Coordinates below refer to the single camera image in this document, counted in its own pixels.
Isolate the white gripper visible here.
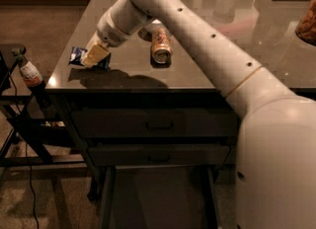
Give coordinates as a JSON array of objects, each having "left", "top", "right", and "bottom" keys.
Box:
[{"left": 81, "top": 8, "right": 132, "bottom": 68}]

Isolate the blue rxbar blueberry wrapper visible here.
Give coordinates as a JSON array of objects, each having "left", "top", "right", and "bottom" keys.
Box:
[{"left": 68, "top": 46, "right": 111, "bottom": 70}]

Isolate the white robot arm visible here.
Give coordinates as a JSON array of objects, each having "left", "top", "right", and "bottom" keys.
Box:
[{"left": 82, "top": 0, "right": 316, "bottom": 229}]

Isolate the top left drawer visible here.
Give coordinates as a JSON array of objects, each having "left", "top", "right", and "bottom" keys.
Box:
[{"left": 71, "top": 109, "right": 238, "bottom": 138}]

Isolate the dark counter cabinet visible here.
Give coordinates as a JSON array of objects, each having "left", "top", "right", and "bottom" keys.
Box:
[{"left": 44, "top": 0, "right": 316, "bottom": 229}]

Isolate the middle left drawer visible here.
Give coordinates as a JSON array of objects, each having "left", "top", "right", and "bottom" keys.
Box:
[{"left": 88, "top": 144, "right": 235, "bottom": 166}]

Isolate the open bottom drawer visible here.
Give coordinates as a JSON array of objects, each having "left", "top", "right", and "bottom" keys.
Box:
[{"left": 98, "top": 165, "right": 222, "bottom": 229}]

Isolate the gold soda can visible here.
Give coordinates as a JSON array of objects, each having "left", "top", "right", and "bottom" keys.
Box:
[{"left": 151, "top": 26, "right": 173, "bottom": 64}]

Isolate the white ceramic bowl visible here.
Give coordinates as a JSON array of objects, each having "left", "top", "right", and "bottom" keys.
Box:
[{"left": 144, "top": 20, "right": 163, "bottom": 34}]

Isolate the cola bottle with label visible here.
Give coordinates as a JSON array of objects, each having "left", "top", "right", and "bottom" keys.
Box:
[{"left": 12, "top": 48, "right": 51, "bottom": 109}]

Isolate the dark side stand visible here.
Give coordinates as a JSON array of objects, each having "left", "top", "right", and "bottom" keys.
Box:
[{"left": 0, "top": 43, "right": 87, "bottom": 188}]

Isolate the black cable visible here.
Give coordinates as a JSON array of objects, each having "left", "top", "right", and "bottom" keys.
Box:
[{"left": 8, "top": 74, "right": 40, "bottom": 229}]

